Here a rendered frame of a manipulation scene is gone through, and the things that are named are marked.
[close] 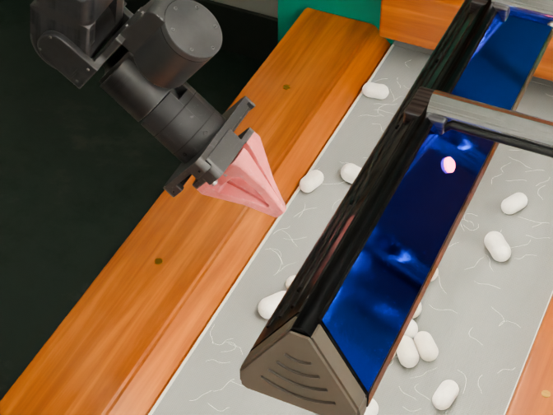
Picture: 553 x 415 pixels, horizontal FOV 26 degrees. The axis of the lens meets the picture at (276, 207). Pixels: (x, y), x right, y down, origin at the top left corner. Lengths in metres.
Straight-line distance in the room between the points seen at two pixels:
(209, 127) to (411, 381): 0.31
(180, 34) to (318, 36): 0.51
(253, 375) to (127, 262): 0.50
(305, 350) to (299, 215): 0.60
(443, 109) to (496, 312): 0.42
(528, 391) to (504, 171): 0.33
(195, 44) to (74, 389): 0.33
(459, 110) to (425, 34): 0.61
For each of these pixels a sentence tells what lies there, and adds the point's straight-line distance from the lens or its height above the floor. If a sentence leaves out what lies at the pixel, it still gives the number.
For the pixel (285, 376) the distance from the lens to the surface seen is 0.73.
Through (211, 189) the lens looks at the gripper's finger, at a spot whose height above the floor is 0.88.
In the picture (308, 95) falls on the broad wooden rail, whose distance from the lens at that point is 1.41.
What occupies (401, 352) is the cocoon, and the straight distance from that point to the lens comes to 1.15.
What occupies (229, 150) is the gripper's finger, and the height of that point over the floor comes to 0.94.
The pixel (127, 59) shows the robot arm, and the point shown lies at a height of 1.00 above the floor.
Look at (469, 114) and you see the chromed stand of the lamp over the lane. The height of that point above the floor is 1.12.
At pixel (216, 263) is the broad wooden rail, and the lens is 1.22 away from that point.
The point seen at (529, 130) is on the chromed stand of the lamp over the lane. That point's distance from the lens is 0.83.
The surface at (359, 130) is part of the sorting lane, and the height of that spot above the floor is 0.74.
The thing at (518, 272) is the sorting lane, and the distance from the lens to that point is 1.26.
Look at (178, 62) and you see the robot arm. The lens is 1.02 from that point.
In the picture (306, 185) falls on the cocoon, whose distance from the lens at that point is 1.31.
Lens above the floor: 1.64
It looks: 43 degrees down
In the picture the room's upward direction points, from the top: straight up
